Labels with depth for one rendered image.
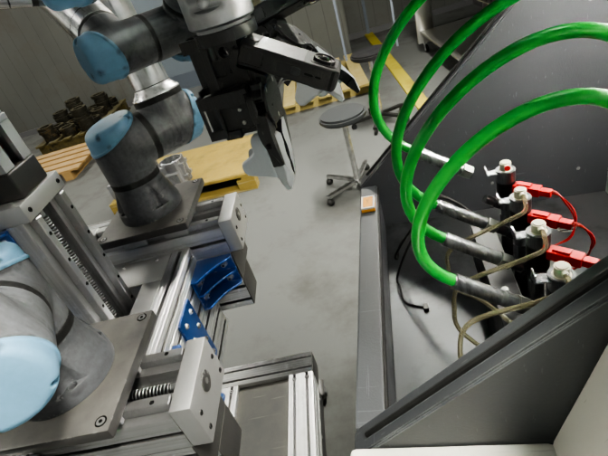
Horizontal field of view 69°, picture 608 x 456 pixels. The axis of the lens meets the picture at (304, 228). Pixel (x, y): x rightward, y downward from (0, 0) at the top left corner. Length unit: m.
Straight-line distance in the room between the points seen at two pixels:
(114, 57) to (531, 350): 0.66
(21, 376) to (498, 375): 0.47
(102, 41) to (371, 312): 0.59
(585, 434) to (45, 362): 0.52
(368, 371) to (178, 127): 0.69
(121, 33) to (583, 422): 0.76
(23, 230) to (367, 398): 0.62
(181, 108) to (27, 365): 0.71
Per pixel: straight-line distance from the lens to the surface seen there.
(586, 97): 0.45
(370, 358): 0.69
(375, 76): 0.65
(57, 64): 8.05
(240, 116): 0.53
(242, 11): 0.51
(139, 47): 0.77
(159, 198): 1.09
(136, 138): 1.05
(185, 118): 1.09
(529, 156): 1.11
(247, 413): 1.66
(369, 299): 0.77
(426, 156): 0.70
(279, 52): 0.52
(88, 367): 0.73
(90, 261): 0.99
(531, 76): 1.04
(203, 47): 0.52
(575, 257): 0.61
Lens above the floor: 1.48
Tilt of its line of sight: 32 degrees down
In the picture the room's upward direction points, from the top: 19 degrees counter-clockwise
